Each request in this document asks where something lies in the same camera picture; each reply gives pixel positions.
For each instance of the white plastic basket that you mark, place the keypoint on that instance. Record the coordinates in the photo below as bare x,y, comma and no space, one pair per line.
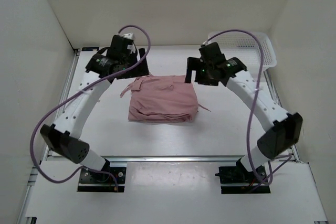
250,50

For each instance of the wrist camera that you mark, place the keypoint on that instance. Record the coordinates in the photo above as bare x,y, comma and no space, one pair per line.
122,45
211,54

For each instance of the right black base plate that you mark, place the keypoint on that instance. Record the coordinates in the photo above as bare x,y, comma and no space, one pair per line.
234,182

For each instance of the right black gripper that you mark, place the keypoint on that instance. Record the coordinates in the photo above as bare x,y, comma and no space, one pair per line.
193,64

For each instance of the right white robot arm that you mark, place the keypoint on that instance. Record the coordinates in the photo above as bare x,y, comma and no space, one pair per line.
282,129

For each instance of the aluminium rail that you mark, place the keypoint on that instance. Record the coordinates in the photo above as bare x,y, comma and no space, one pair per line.
124,159

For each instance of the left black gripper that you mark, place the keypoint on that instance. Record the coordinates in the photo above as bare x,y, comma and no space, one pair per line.
140,70

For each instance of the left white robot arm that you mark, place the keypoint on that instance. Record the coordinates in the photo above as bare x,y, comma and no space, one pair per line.
63,135

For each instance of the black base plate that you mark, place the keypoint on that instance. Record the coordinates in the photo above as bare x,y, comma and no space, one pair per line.
102,183
234,182

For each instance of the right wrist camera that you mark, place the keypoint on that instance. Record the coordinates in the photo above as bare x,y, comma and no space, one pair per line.
211,54

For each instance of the pink trousers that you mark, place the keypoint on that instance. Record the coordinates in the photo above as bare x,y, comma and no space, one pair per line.
162,99

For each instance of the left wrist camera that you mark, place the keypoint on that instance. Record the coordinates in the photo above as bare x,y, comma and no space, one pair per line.
122,45

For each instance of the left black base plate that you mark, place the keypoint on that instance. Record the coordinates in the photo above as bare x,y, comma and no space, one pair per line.
102,183

